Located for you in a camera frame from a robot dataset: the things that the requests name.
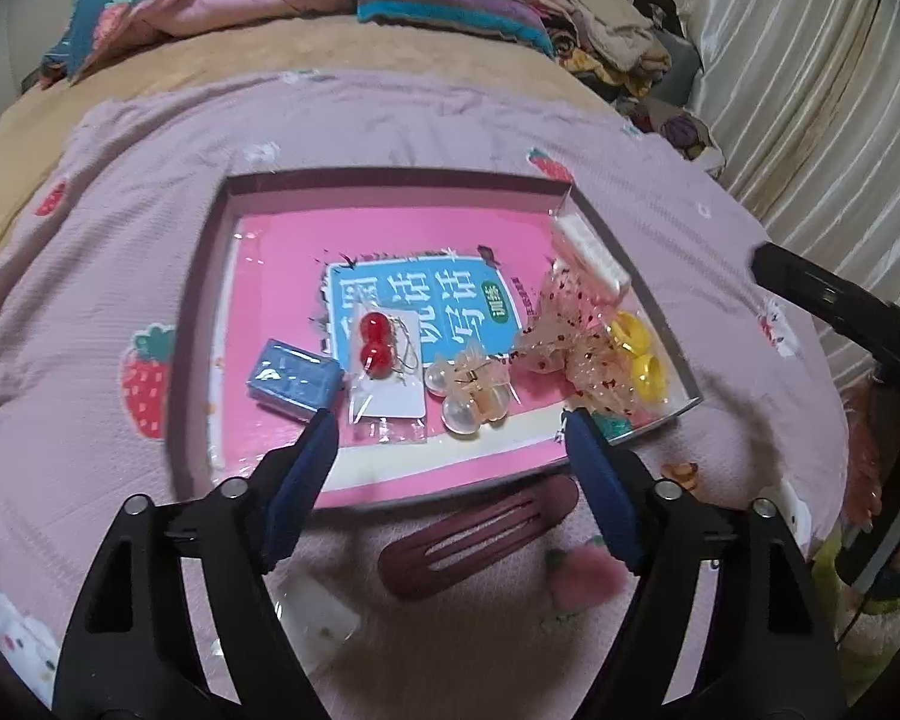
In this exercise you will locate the cream claw hair clip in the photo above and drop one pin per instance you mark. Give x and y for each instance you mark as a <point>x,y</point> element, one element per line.
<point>589,249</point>

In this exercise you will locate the pink book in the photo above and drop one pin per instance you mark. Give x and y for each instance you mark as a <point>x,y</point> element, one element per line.
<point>285,292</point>

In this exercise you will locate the person's right hand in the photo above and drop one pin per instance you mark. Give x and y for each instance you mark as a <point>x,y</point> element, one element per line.
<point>862,450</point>

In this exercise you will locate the pink book-lined box tray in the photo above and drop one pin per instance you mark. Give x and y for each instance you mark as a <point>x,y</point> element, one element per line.
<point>195,315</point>

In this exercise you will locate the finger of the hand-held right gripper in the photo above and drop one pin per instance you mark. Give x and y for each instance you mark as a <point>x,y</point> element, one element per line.
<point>832,292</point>

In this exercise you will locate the yellow hair clips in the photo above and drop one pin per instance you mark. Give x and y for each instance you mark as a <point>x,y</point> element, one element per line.
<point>637,360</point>

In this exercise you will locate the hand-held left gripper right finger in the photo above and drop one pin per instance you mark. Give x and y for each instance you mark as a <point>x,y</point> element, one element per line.
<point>606,499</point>

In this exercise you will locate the maroon snap hair clip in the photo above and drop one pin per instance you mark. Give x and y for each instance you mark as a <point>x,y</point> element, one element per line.
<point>480,532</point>

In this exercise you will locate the striped pillow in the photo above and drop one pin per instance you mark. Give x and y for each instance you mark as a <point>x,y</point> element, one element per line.
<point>450,11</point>

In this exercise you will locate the bag with white card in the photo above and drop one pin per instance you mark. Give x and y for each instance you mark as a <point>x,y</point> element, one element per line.
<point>319,611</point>

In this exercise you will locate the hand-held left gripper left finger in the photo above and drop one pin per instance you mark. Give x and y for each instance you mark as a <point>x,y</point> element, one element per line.
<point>304,481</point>

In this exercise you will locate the small blue box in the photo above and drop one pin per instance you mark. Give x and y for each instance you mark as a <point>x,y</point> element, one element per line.
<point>292,379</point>

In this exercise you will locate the red cherry earrings bag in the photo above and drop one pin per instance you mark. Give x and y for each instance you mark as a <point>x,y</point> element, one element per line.
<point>379,349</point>

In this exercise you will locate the pink printed quilt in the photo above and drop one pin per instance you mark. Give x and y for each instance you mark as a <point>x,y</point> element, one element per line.
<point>105,240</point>

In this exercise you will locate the white curtain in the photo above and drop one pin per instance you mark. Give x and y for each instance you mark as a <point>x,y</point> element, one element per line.
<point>795,90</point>

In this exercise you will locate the beige dotted bow hair clip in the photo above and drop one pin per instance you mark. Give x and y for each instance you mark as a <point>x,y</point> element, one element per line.
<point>570,345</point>

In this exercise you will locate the green cloth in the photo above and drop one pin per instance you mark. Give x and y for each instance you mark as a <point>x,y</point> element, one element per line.
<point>825,551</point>

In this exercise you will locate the pile of clothes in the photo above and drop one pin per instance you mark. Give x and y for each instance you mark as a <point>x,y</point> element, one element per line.
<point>607,22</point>

